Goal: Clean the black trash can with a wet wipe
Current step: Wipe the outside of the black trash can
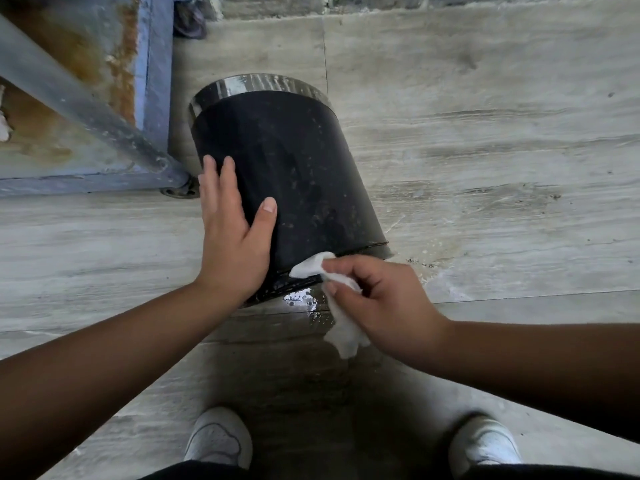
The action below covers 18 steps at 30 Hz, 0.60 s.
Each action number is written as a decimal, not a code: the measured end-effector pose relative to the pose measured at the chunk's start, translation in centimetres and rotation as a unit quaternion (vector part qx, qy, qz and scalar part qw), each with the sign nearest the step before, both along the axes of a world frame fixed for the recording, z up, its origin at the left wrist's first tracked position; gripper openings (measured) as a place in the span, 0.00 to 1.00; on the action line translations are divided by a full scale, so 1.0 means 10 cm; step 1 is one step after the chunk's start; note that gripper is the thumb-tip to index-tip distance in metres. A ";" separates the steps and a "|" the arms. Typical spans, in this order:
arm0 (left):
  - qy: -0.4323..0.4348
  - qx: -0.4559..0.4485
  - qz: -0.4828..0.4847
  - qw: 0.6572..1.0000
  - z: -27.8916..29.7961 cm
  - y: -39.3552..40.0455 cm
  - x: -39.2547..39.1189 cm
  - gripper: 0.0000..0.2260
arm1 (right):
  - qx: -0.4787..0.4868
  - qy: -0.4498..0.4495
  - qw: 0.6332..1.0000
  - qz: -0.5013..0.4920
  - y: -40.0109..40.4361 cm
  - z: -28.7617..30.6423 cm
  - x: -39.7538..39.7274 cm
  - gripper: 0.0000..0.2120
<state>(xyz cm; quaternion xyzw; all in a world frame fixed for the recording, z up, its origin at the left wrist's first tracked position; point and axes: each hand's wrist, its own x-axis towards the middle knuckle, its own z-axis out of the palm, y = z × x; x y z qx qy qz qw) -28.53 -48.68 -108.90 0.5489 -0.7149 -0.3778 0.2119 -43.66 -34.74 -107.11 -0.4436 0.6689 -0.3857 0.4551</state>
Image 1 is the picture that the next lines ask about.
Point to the person's right hand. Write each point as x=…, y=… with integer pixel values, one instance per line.
x=390, y=309

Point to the person's left hand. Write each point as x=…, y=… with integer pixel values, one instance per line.
x=230, y=244

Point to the person's left thumb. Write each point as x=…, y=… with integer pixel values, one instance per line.
x=262, y=219

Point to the person's left middle finger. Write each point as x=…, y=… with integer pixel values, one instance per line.
x=210, y=182

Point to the person's right thumb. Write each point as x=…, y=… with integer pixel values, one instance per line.
x=345, y=299

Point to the white wet wipe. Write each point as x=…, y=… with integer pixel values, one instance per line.
x=345, y=329

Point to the black round waste bin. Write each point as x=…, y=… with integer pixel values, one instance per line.
x=295, y=174

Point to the person's left forearm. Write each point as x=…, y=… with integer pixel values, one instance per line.
x=100, y=374

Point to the person's right forearm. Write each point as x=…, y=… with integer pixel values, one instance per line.
x=540, y=369

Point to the grey metal bar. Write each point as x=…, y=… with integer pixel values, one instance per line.
x=75, y=104

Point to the dark crumpled cloth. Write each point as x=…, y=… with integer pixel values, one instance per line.
x=189, y=17

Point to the rusty blue metal cabinet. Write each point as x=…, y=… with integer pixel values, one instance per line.
x=60, y=84

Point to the person's white left shoe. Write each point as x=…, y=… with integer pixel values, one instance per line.
x=220, y=437

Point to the person's white shoe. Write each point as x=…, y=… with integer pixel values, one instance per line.
x=220, y=437
x=482, y=444

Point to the person's white right shoe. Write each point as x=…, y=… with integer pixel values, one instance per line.
x=482, y=444

